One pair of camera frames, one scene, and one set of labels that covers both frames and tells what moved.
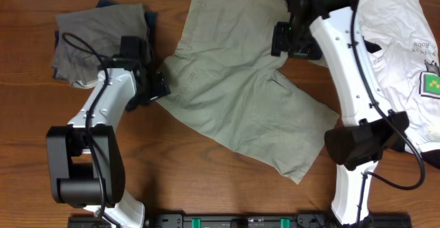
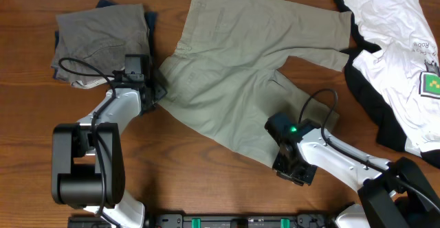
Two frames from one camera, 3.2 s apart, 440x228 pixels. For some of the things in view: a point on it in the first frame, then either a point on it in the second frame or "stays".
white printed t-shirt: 405,70 stays
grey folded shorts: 84,40 stays
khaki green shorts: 223,76 stays
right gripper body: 294,42 -> 293,171
